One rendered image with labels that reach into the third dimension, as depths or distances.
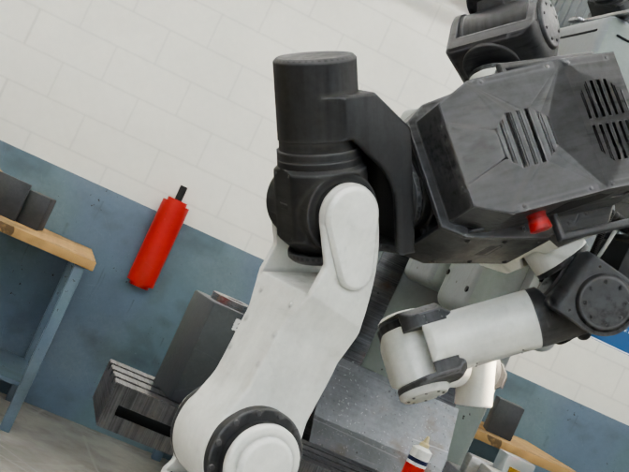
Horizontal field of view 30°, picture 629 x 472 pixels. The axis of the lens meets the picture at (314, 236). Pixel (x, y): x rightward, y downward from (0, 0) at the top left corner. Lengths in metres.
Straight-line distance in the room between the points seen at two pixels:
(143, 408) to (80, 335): 4.34
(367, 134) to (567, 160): 0.28
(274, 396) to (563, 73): 0.60
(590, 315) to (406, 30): 4.98
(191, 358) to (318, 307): 0.54
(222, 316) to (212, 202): 4.30
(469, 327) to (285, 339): 0.30
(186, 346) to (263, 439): 0.56
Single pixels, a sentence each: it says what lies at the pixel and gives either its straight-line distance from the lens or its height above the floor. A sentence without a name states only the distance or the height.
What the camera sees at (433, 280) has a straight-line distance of 2.32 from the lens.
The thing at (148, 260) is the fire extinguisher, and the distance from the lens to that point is 6.19.
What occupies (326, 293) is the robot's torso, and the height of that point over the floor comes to 1.25.
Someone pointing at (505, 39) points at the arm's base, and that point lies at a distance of 1.81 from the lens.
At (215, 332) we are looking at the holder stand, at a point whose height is 1.10.
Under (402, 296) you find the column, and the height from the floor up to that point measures 1.30.
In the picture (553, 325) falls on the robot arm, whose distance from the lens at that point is 1.75.
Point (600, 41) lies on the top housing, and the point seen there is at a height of 1.83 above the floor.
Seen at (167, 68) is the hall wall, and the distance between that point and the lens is 6.33.
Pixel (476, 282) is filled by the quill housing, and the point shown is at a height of 1.38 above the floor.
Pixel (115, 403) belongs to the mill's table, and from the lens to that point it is 2.02.
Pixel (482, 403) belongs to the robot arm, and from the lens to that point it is 2.01.
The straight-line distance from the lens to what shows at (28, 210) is 5.81.
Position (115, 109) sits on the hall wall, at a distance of 6.30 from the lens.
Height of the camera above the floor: 1.28
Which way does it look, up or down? 1 degrees up
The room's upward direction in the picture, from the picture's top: 25 degrees clockwise
